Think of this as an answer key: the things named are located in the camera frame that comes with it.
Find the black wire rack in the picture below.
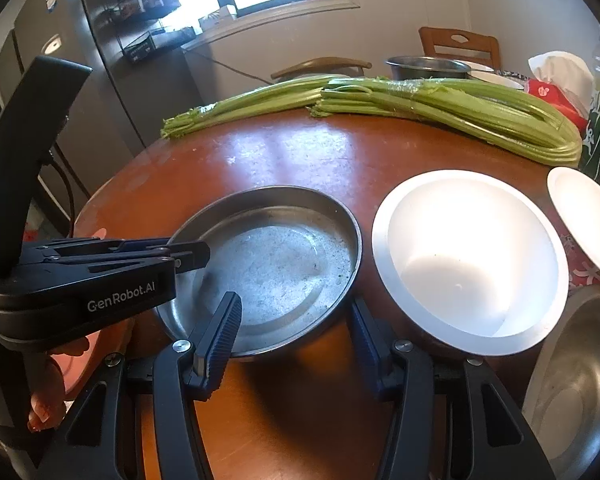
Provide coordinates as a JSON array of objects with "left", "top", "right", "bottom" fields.
[{"left": 104, "top": 0, "right": 196, "bottom": 65}]

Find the black camera cable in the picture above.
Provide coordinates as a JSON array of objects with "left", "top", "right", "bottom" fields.
[{"left": 42, "top": 148, "right": 78, "bottom": 239}]

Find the large red paper bowl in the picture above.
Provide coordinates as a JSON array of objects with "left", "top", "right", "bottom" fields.
[{"left": 372, "top": 169, "right": 569, "bottom": 356}]

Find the curved-back wooden chair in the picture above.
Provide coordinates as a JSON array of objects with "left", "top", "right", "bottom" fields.
[{"left": 271, "top": 56, "right": 373, "bottom": 82}]

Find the steel pan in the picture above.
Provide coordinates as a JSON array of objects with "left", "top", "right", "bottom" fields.
[{"left": 155, "top": 185, "right": 363, "bottom": 360}]

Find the far steel pot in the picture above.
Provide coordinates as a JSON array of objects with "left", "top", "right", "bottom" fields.
[{"left": 386, "top": 55, "right": 471, "bottom": 80}]

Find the pink chicken-shaped plate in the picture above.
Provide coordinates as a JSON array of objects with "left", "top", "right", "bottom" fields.
[{"left": 49, "top": 226, "right": 136, "bottom": 401}]

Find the celery bunch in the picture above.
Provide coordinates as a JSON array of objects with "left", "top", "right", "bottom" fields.
[
  {"left": 311, "top": 78, "right": 582, "bottom": 168},
  {"left": 160, "top": 74, "right": 351, "bottom": 139}
]

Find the right celery bunch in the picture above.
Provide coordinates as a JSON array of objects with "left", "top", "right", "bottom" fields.
[{"left": 311, "top": 78, "right": 582, "bottom": 168}]

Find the steel bowl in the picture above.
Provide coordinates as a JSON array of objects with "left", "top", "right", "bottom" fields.
[{"left": 522, "top": 285, "right": 600, "bottom": 479}]

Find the left celery bunch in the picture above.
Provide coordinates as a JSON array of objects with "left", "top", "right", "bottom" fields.
[{"left": 160, "top": 74, "right": 351, "bottom": 139}]

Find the small red paper bowl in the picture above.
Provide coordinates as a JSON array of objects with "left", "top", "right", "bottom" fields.
[{"left": 547, "top": 167, "right": 600, "bottom": 289}]

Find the red tissue pack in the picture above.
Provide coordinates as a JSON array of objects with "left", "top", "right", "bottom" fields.
[{"left": 527, "top": 51, "right": 594, "bottom": 133}]

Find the grey refrigerator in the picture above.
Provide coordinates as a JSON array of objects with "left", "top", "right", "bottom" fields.
[{"left": 0, "top": 0, "right": 207, "bottom": 212}]

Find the left hand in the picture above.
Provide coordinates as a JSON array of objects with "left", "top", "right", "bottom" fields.
[{"left": 28, "top": 337, "right": 90, "bottom": 432}]

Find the wooden chair with cutout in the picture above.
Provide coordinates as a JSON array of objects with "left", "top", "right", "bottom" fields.
[{"left": 418, "top": 26, "right": 502, "bottom": 70}]

